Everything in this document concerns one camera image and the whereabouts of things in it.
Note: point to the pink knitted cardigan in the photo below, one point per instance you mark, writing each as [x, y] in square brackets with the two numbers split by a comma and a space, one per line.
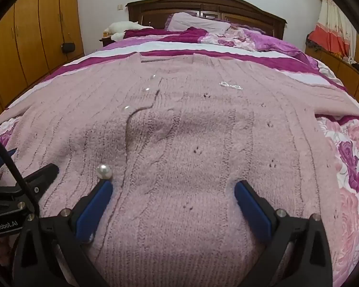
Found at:
[179, 155]

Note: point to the orange wooden wardrobe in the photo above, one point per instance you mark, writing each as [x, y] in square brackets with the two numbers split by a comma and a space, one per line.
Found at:
[31, 34]

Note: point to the orange and white curtain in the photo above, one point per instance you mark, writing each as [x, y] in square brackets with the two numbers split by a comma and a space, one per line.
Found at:
[334, 31]

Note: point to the floral pink bed cover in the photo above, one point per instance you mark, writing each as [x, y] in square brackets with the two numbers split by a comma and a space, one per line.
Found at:
[344, 161]

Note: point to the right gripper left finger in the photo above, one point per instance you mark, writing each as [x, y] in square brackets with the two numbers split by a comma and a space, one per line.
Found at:
[35, 262]

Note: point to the dark nightstand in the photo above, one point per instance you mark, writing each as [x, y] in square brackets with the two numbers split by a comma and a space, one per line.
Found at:
[106, 41]

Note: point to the dark wooden headboard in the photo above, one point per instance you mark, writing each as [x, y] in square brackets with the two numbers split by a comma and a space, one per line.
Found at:
[155, 13]

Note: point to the black bag on wardrobe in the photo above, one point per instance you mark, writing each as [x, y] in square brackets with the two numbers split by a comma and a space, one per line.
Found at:
[68, 47]

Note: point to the light purple pillow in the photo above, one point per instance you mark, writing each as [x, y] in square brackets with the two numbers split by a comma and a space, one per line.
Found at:
[181, 21]

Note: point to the low wooden cabinet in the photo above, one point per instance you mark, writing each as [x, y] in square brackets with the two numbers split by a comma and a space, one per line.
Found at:
[346, 73]

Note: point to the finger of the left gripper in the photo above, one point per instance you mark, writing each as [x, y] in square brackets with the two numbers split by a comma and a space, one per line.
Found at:
[40, 180]

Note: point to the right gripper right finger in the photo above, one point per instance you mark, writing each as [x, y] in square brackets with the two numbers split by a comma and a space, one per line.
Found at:
[296, 249]

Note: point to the purple crumpled quilt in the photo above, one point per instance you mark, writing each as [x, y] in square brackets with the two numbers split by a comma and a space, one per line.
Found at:
[242, 38]

